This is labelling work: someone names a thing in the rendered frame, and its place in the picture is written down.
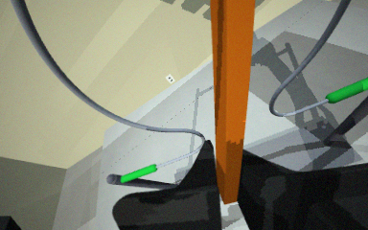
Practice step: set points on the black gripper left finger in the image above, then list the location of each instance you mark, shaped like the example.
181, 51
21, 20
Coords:
193, 205

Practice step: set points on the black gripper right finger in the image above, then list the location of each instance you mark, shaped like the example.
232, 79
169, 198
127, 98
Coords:
272, 197

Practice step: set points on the orange handle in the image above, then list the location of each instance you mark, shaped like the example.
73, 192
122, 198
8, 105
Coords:
232, 33

